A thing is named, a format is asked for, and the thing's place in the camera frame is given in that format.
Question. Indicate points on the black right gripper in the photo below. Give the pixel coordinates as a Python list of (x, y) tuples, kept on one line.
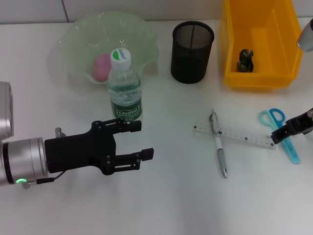
[(302, 123)]

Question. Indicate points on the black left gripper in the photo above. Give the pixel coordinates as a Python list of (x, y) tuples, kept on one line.
[(78, 151)]

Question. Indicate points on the blue teal scissors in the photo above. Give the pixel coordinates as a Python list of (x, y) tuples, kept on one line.
[(292, 151)]

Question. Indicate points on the clear plastic ruler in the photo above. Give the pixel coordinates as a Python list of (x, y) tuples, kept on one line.
[(244, 137)]

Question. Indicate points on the clear green-label water bottle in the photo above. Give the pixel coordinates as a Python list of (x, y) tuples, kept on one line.
[(124, 85)]

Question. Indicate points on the silver white ballpoint pen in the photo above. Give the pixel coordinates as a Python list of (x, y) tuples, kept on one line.
[(220, 154)]

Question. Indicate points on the green plastic wrapper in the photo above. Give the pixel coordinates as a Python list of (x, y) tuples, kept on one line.
[(245, 61)]

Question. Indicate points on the pink toy peach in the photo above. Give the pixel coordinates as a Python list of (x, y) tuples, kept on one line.
[(101, 67)]

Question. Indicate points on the black mesh pen holder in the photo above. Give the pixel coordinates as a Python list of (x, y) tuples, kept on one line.
[(188, 63)]

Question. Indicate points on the green glass fruit plate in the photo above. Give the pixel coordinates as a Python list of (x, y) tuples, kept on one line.
[(80, 49)]

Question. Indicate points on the yellow plastic bin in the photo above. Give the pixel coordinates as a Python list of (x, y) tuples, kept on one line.
[(269, 76)]

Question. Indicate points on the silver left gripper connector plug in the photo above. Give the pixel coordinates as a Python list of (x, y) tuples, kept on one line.
[(59, 132)]

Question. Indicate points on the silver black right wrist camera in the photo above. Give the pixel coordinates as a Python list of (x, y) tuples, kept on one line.
[(306, 36)]

